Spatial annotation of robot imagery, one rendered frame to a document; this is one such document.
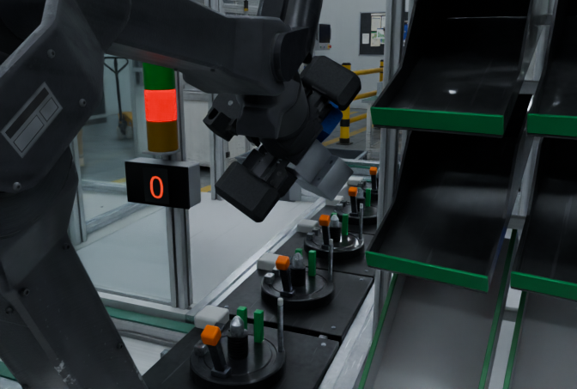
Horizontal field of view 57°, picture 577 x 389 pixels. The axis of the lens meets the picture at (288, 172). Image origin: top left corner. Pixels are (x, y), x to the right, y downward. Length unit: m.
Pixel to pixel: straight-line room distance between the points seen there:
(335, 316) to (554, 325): 0.39
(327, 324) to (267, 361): 0.17
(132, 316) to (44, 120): 0.87
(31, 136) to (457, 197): 0.57
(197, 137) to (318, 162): 5.52
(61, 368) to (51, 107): 0.12
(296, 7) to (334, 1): 11.70
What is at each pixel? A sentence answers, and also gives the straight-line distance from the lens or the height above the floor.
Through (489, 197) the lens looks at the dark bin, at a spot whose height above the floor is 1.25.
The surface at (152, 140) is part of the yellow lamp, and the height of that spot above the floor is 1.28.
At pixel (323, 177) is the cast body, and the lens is 0.59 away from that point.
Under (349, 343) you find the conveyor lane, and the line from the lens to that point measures 0.92.
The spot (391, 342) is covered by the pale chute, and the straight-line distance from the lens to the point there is 0.72.
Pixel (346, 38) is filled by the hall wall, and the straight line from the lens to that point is 12.03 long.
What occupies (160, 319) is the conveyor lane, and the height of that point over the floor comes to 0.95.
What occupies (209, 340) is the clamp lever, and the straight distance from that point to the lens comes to 0.73.
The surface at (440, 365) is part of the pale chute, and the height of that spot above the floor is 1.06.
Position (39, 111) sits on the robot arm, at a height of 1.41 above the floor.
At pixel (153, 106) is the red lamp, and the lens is 0.88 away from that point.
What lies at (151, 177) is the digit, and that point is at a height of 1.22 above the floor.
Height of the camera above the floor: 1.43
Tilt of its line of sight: 14 degrees down
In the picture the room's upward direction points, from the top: straight up
